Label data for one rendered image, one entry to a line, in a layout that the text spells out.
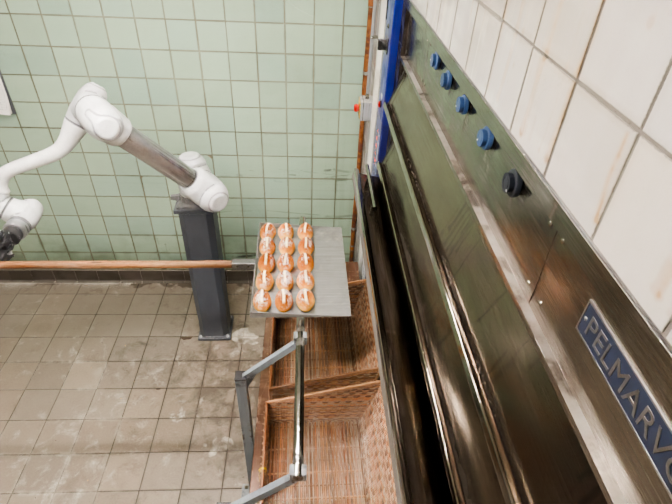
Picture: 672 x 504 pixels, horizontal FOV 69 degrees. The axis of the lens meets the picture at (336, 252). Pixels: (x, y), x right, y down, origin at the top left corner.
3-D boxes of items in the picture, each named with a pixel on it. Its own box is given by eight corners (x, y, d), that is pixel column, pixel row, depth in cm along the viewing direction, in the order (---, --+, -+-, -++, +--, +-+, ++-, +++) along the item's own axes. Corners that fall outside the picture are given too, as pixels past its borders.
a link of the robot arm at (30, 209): (28, 239, 212) (-5, 224, 207) (43, 218, 224) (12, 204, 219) (36, 222, 207) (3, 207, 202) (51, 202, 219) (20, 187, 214)
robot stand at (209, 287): (202, 317, 333) (180, 190, 271) (233, 317, 335) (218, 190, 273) (198, 341, 317) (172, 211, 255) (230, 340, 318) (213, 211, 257)
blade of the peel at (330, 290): (250, 317, 174) (249, 312, 172) (259, 227, 217) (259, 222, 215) (351, 316, 177) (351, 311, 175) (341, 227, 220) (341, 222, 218)
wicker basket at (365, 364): (365, 316, 260) (369, 276, 243) (379, 408, 216) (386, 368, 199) (272, 317, 256) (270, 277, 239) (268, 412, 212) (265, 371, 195)
